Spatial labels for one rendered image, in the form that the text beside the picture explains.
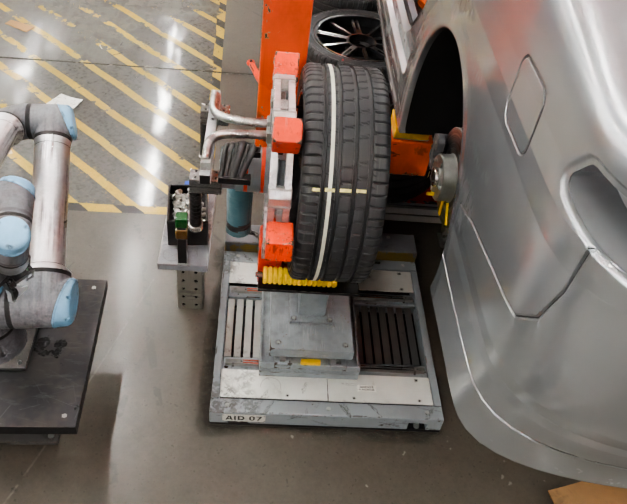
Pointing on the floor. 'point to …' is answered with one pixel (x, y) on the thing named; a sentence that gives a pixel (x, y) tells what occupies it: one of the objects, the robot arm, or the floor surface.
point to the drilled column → (190, 289)
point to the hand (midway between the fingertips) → (3, 294)
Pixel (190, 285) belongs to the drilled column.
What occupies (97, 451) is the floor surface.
